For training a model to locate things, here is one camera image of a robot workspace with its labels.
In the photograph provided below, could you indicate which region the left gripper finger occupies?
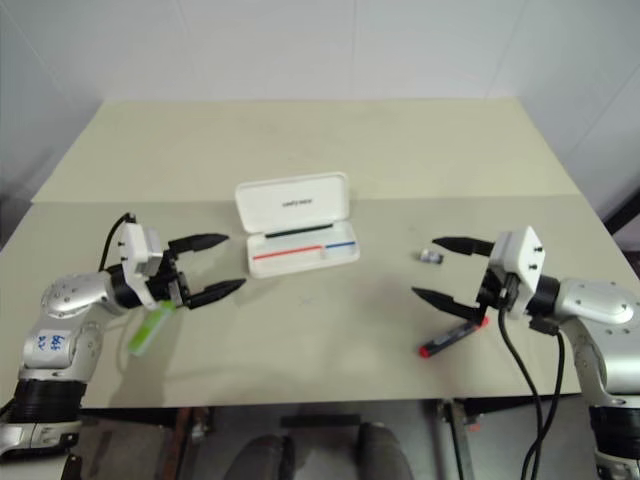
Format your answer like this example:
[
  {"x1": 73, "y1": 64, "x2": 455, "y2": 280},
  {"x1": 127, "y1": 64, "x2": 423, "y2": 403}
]
[
  {"x1": 184, "y1": 278, "x2": 248, "y2": 310},
  {"x1": 167, "y1": 232, "x2": 231, "y2": 258}
]

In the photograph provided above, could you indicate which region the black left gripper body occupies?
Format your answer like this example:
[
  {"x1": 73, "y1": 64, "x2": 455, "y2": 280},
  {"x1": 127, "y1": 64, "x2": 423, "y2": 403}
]
[{"x1": 146, "y1": 242, "x2": 194, "y2": 309}]

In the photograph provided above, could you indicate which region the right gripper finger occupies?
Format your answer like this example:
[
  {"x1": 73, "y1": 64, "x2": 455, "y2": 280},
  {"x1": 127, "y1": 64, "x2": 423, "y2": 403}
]
[
  {"x1": 431, "y1": 236, "x2": 497, "y2": 259},
  {"x1": 410, "y1": 286, "x2": 490, "y2": 329}
]

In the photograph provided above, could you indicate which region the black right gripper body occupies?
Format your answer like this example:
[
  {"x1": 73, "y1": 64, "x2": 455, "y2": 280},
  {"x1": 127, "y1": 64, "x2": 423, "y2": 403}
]
[{"x1": 473, "y1": 259, "x2": 522, "y2": 315}]

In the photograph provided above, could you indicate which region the black marker with red caps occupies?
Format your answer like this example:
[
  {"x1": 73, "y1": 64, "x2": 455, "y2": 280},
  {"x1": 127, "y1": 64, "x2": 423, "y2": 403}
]
[{"x1": 418, "y1": 319, "x2": 489, "y2": 360}]

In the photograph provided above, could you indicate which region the white plastic pencil case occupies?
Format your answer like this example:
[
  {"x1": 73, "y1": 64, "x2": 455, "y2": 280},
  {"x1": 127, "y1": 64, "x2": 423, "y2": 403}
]
[{"x1": 234, "y1": 171, "x2": 362, "y2": 280}]

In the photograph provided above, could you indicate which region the green highlighter pen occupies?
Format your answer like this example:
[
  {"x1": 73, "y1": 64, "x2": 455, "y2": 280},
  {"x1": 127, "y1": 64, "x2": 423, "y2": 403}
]
[{"x1": 126, "y1": 299, "x2": 178, "y2": 358}]

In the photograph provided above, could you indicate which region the grey metal table leg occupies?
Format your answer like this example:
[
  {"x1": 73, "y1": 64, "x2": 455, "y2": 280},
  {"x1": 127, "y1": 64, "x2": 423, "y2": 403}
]
[{"x1": 437, "y1": 398, "x2": 482, "y2": 480}]

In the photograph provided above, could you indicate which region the brown table leg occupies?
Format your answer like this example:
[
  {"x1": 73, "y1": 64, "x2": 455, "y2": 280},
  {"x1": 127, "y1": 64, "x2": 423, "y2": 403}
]
[{"x1": 171, "y1": 406, "x2": 212, "y2": 480}]

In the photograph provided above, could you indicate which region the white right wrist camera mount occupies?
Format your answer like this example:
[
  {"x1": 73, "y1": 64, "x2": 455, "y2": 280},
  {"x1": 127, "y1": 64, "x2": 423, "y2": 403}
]
[{"x1": 486, "y1": 225, "x2": 549, "y2": 319}]

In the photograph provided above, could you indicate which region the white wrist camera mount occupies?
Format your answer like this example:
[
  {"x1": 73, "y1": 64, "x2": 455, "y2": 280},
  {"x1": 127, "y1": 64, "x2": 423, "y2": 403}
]
[
  {"x1": 118, "y1": 222, "x2": 176, "y2": 308},
  {"x1": 486, "y1": 225, "x2": 549, "y2": 319}
]

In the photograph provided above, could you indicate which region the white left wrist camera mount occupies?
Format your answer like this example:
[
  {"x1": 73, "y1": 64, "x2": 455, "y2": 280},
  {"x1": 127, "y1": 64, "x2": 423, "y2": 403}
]
[{"x1": 118, "y1": 222, "x2": 176, "y2": 308}]

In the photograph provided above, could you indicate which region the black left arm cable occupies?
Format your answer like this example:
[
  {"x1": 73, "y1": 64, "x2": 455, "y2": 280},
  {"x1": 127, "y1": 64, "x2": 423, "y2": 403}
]
[{"x1": 99, "y1": 213, "x2": 138, "y2": 274}]

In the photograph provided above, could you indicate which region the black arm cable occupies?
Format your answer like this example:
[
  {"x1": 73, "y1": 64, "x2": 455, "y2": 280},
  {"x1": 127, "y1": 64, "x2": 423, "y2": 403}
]
[
  {"x1": 496, "y1": 284, "x2": 569, "y2": 480},
  {"x1": 99, "y1": 213, "x2": 138, "y2": 274}
]

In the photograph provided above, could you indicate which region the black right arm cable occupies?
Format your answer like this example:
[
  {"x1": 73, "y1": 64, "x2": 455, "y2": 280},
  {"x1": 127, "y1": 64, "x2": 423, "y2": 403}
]
[{"x1": 496, "y1": 284, "x2": 569, "y2": 480}]

